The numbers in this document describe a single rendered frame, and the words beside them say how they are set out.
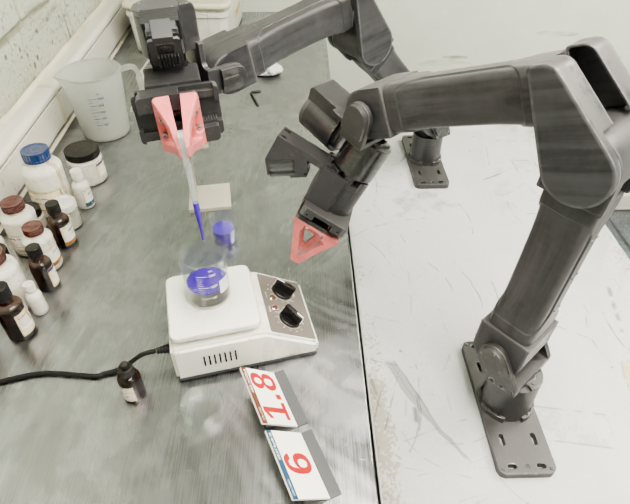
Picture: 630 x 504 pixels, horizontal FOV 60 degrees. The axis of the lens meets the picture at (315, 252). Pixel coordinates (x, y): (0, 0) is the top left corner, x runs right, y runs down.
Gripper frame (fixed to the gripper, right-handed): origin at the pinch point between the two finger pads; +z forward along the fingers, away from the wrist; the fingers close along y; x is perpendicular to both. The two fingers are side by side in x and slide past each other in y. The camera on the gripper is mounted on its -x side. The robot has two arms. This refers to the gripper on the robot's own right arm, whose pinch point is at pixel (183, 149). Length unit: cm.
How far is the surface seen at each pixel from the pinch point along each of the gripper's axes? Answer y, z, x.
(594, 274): 62, 3, 34
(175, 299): -5.6, 0.1, 22.9
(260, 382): 3.6, 12.1, 29.2
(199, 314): -2.6, 3.7, 22.9
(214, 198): 2.3, -33.4, 31.6
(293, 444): 5.9, 21.4, 29.9
